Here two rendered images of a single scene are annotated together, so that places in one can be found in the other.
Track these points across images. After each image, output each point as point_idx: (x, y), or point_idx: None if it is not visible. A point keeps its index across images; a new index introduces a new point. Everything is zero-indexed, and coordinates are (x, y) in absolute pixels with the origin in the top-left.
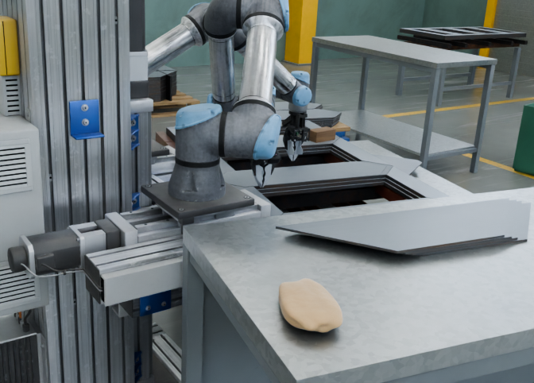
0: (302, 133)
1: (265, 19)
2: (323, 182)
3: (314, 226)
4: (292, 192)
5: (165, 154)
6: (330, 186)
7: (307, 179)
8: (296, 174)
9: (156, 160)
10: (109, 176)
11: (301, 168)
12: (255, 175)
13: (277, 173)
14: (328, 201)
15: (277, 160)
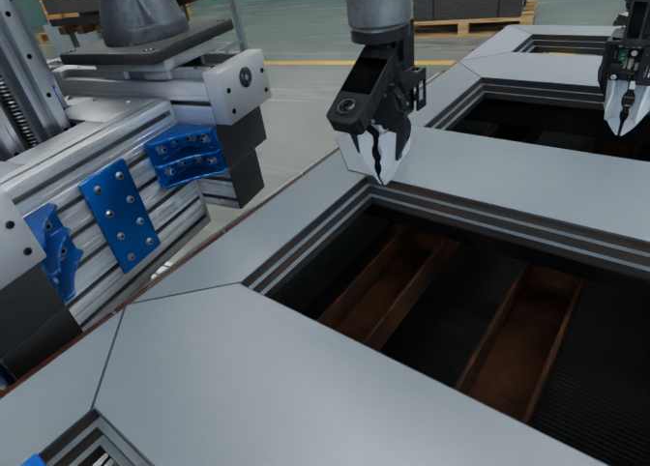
0: (641, 59)
1: None
2: (578, 232)
3: None
4: (460, 224)
5: (145, 63)
6: (602, 254)
7: (534, 203)
8: (535, 177)
9: (174, 72)
10: None
11: (586, 164)
12: (358, 150)
13: (491, 160)
14: (631, 285)
15: (348, 129)
